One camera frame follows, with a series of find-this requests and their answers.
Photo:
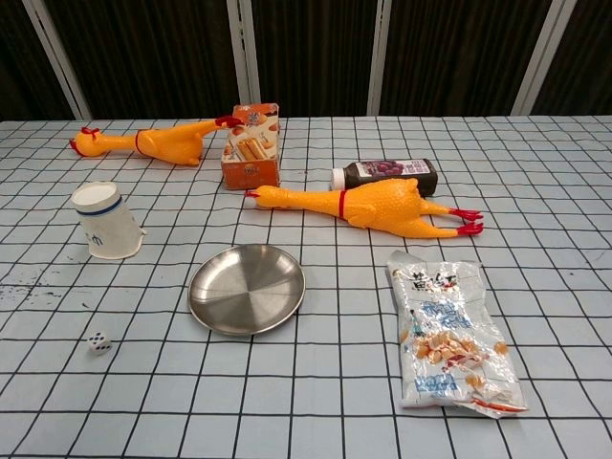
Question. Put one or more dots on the white paper cup blue stripe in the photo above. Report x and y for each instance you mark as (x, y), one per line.
(107, 225)

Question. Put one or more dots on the small white die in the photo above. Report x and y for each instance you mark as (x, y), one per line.
(99, 343)

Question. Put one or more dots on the round metal plate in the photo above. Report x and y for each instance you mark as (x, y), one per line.
(246, 291)

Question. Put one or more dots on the yellow rubber chicken toy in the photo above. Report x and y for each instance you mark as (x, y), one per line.
(162, 143)
(382, 205)

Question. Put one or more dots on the orange egg roll box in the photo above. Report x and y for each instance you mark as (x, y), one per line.
(251, 153)

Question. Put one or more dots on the dark grape juice bottle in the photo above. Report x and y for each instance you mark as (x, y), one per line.
(382, 169)

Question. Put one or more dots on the white blue snack bag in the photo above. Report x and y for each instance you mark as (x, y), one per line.
(444, 334)

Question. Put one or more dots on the checkered light blue tablecloth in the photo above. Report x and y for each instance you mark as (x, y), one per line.
(334, 406)

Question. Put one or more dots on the white frame post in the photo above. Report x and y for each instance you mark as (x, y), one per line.
(246, 57)
(378, 57)
(542, 57)
(57, 62)

